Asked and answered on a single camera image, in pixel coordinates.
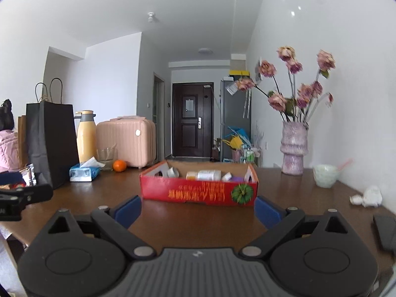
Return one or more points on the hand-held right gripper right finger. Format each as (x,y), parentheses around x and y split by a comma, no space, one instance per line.
(267,212)

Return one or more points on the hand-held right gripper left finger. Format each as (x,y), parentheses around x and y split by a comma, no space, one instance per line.
(128,211)

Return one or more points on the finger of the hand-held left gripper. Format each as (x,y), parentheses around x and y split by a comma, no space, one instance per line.
(10,179)
(34,194)

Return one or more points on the purple round lid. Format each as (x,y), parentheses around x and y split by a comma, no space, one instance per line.
(237,179)

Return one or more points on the small white bottle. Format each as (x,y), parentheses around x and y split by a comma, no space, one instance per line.
(226,177)

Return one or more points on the clear tape roll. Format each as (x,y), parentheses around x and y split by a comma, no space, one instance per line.
(172,172)

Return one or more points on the red cardboard box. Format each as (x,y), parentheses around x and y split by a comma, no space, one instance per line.
(191,193)

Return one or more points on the white pill bottle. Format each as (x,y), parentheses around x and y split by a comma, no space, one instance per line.
(209,175)

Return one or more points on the snack packet with red label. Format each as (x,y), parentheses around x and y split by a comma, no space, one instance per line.
(12,186)

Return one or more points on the silver snack packet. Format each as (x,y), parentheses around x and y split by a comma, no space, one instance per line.
(29,174)

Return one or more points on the orange fruit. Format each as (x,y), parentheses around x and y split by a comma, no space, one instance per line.
(119,165)

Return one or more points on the blue tissue pack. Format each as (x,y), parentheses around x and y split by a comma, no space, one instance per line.
(83,173)

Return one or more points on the black paper bag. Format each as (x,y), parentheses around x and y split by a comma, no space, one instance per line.
(51,142)

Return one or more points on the clear glass cup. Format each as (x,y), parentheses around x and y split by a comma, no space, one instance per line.
(106,157)

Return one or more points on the pink pot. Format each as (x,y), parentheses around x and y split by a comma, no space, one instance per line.
(236,154)

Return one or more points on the pink textured vase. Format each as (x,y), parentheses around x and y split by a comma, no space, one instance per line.
(294,151)

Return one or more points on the pale green bowl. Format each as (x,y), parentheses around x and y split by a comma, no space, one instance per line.
(324,176)

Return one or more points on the pink suitcase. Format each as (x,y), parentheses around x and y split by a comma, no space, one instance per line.
(126,142)

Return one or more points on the yellow thermos bottle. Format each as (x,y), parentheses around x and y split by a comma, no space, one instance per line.
(86,139)

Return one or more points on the dried lavender bunch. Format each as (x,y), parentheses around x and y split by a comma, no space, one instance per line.
(258,136)

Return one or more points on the yellow toy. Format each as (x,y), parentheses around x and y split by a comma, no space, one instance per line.
(233,143)

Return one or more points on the interior door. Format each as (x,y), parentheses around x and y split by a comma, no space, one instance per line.
(158,117)

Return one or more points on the grey fridge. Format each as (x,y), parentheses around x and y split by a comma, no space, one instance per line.
(233,114)

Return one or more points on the crumpled white tissue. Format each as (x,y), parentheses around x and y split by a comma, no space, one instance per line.
(369,196)

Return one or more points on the white hanging umbrella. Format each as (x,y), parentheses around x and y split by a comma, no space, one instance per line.
(247,105)

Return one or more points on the dark brown entrance door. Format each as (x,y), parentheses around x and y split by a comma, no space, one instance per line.
(191,120)

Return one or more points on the dried pink roses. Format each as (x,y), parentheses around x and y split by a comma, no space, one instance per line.
(278,100)

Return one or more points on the black phone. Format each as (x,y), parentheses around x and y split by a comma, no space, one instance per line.
(386,232)

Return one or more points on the paper sheet on fridge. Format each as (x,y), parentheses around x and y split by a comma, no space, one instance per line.
(231,88)

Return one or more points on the yellow box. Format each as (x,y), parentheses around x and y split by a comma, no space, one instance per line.
(238,73)

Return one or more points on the brown cardboard box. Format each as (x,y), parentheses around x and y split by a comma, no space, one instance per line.
(238,65)

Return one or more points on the round ceiling lamp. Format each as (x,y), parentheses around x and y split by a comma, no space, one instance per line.
(206,50)

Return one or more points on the ceiling bulb socket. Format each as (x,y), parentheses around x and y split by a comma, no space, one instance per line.
(151,17)

